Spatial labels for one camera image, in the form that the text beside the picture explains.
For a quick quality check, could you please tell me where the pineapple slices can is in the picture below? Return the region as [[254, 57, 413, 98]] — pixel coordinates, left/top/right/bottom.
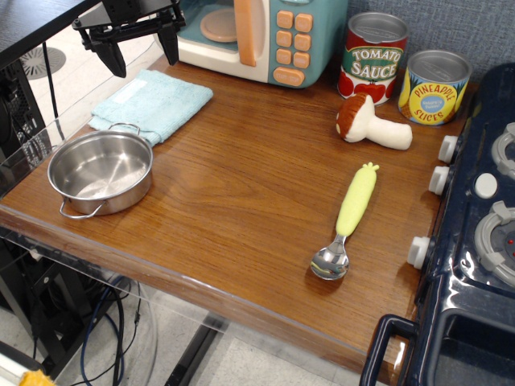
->
[[398, 50, 472, 125]]

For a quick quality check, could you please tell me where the black side desk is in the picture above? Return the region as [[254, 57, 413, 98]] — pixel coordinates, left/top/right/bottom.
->
[[1, 0, 100, 69]]

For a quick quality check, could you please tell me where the stainless steel pot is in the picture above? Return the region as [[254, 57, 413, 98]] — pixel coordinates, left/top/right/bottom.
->
[[47, 122, 154, 220]]

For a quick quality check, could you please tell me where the plush mushroom toy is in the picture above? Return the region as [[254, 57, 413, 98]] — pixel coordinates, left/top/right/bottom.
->
[[336, 92, 413, 150]]

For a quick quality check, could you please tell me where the tomato sauce can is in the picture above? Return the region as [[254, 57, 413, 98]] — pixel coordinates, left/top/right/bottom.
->
[[338, 12, 409, 105]]

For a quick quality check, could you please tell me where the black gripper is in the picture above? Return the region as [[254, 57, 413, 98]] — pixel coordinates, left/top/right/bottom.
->
[[72, 0, 186, 78]]

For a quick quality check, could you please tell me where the black cable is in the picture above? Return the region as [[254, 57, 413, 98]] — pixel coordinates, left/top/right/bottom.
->
[[72, 281, 142, 386]]

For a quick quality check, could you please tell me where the teal toy microwave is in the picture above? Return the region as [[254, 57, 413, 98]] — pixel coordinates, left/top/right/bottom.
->
[[178, 0, 348, 88]]

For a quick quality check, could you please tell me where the spoon with yellow handle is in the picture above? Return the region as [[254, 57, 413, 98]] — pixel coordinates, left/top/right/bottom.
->
[[311, 162, 380, 281]]

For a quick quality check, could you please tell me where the dark blue toy stove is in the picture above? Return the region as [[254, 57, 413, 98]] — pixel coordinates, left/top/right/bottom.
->
[[360, 64, 514, 385]]

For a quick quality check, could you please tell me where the white stove knob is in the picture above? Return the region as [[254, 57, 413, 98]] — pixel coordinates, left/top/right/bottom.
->
[[428, 166, 450, 195], [438, 135, 459, 164], [407, 236, 431, 269]]

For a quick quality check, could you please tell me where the light blue towel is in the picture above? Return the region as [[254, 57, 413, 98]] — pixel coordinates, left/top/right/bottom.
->
[[89, 70, 213, 146]]

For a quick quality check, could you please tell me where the blue cable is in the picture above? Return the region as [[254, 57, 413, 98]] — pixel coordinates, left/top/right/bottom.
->
[[80, 277, 126, 386]]

